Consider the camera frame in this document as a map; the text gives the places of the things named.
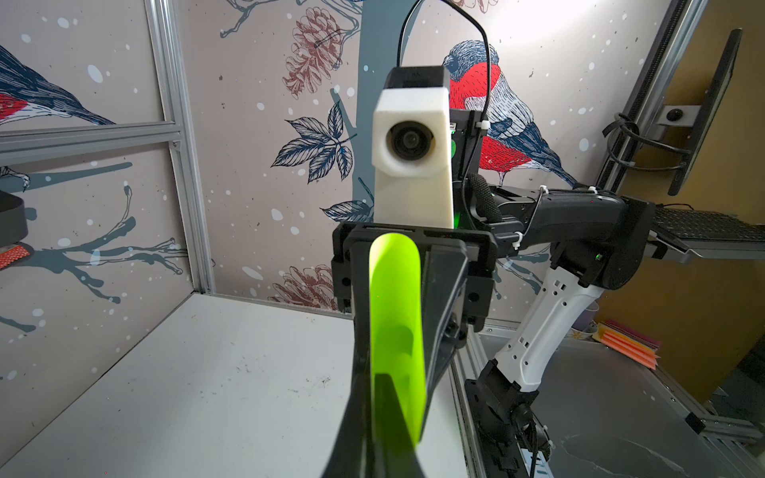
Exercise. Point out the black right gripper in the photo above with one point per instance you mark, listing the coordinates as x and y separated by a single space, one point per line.
457 283

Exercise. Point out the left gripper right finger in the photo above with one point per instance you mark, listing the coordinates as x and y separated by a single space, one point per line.
394 452

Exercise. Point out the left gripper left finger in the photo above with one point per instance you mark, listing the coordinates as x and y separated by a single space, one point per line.
353 451

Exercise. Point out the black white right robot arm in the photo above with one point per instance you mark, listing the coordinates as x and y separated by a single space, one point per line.
596 241

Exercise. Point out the orange pink paper stack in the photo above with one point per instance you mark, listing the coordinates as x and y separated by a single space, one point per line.
628 342

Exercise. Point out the black keyboard on tray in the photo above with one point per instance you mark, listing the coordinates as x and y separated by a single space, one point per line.
695 225

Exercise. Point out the wall mounted monitor right side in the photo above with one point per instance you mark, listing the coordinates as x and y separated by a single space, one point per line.
708 109

